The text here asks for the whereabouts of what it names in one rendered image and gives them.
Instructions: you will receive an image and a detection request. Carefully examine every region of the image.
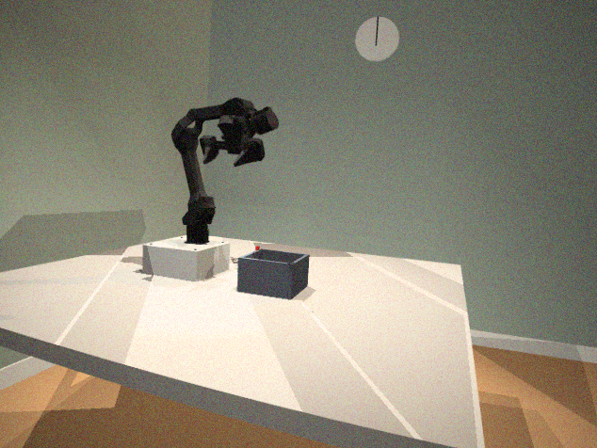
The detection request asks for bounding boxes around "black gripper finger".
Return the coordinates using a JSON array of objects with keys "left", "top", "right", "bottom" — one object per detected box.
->
[
  {"left": 202, "top": 140, "right": 216, "bottom": 164},
  {"left": 234, "top": 142, "right": 257, "bottom": 167}
]

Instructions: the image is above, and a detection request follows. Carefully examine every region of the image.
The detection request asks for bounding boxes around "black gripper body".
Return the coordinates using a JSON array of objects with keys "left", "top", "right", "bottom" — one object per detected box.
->
[{"left": 200, "top": 128, "right": 265, "bottom": 161}]

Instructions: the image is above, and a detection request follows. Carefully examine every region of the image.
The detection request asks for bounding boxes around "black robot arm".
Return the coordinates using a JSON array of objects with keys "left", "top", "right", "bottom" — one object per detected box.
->
[{"left": 171, "top": 97, "right": 279, "bottom": 245}]

